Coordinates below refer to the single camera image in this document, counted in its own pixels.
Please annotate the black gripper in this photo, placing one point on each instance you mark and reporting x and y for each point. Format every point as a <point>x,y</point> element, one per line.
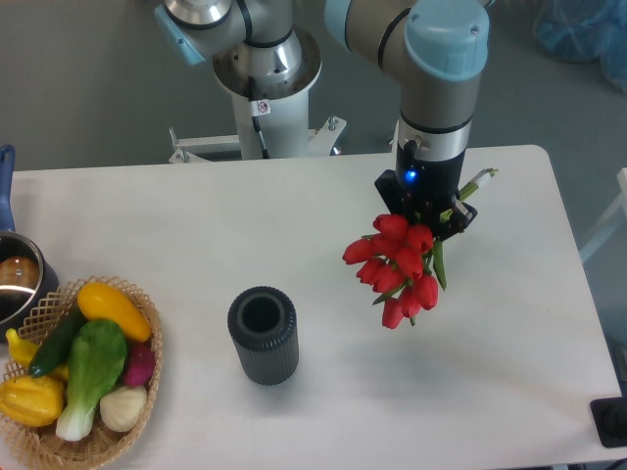
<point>424,186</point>

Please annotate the red tulip bouquet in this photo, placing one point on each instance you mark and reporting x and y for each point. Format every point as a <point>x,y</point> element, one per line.
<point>403,261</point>

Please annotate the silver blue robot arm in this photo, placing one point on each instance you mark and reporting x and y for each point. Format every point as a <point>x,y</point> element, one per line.
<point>435,50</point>

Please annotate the dark grey ribbed vase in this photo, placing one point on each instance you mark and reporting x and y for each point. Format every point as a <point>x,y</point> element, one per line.
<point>262,323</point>

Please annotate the blue plastic bag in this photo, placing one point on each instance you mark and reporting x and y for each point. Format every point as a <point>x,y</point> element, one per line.
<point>585,31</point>

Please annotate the black device at edge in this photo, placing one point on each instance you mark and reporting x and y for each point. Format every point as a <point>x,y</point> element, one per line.
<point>610,420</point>

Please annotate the magenta radish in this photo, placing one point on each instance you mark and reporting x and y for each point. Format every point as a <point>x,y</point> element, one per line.
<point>139,366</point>

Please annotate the yellow squash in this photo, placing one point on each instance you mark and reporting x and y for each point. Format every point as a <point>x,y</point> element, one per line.
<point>97,300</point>

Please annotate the green bok choy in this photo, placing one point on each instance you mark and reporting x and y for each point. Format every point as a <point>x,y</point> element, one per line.
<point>96,361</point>

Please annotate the white garlic bulb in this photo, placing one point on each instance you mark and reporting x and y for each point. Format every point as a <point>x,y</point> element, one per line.
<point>121,408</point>

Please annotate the woven wicker basket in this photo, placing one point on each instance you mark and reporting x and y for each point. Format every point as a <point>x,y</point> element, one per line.
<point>41,448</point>

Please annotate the dark green cucumber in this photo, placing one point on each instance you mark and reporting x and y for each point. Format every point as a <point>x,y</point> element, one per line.
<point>55,348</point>

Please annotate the small yellow gourd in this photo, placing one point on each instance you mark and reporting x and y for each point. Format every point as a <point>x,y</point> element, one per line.
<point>22,351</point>

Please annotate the yellow orange pumpkin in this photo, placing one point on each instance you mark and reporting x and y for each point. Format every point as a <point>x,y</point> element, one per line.
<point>34,402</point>

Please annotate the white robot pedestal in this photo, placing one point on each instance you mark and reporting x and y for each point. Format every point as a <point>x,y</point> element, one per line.
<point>270,97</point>

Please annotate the white frame at right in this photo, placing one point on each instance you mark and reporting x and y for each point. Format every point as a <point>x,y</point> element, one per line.
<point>608,222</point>

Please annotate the blue handled saucepan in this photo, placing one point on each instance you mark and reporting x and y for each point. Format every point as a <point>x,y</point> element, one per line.
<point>26,276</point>

